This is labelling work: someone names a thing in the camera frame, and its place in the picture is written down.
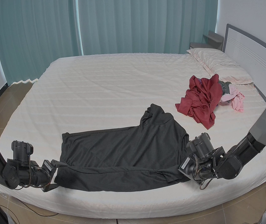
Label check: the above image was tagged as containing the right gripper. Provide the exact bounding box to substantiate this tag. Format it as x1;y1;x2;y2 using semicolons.
178;156;203;181

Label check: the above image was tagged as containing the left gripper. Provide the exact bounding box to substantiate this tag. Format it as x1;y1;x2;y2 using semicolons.
32;159;71;193

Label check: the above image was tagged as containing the black T-shirt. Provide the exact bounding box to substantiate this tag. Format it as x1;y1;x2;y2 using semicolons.
53;103;195;192

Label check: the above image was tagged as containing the dark red garment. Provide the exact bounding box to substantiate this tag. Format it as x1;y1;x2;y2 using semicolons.
175;74;223;130

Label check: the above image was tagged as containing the pink garment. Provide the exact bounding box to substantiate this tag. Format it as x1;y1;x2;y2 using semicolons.
220;85;245;112

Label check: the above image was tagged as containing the grey garment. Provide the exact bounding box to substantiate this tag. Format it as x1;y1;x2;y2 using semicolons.
218;80;232;96

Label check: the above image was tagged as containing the bed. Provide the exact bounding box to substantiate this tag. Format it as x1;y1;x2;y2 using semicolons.
0;23;266;219

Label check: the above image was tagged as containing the cream pillow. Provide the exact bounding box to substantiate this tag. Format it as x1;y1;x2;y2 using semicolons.
186;48;254;84

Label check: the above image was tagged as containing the grey bedside table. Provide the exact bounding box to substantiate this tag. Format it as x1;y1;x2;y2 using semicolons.
190;30;224;51

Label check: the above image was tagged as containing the blue-green curtain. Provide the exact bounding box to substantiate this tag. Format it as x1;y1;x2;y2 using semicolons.
76;0;220;55
0;0;84;86

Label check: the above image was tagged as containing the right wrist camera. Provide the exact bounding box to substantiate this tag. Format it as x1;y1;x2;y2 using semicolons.
186;141;196;154

